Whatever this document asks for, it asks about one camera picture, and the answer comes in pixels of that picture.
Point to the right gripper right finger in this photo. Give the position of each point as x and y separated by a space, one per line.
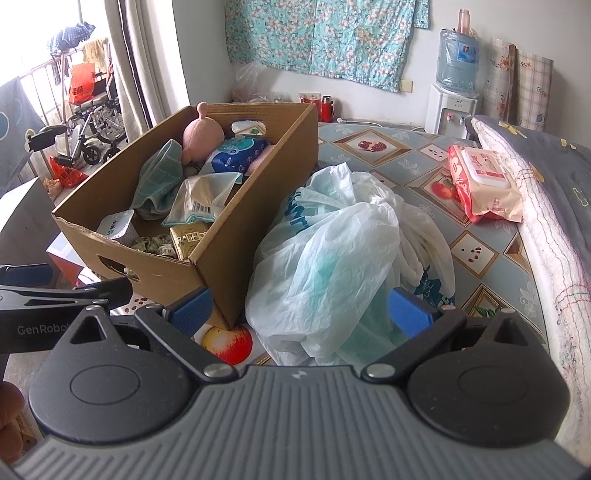
428 328

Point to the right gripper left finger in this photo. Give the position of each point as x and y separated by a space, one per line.
172 328

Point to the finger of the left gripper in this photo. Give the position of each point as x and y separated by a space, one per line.
30 275

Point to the left hand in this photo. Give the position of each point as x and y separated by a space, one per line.
11 405

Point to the patterned floor mat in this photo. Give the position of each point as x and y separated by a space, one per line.
491 266

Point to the gold packet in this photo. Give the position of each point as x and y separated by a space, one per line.
186 237

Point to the white square tissue pack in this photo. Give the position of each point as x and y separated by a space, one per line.
119 227

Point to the white plastic bag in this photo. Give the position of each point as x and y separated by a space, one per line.
322 275

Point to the brown cardboard box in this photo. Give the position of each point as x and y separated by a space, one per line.
222 261

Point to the beige snack bag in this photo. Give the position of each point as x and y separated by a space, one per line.
201 198

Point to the green checked cloth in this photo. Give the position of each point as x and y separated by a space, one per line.
159 180

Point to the pink wet wipes pack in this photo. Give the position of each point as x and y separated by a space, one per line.
484 188

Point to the wheelchair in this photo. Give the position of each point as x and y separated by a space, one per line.
92 133

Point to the blue white tissue pack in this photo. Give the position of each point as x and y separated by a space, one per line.
234 155

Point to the red plastic bag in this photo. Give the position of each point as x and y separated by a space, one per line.
82 83

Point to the pink plush toy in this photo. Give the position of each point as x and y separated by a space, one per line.
201 137

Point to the grey quilted blanket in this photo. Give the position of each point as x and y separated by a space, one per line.
553 176

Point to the water dispenser with bottle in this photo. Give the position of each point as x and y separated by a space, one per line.
453 96

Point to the red thermos bottle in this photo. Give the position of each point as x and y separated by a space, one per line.
327 114

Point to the beige curtain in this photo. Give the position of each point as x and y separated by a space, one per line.
146 60

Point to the rolled floral mats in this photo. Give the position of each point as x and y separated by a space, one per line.
518 85

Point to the floral teal wall cloth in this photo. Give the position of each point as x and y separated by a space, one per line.
363 41

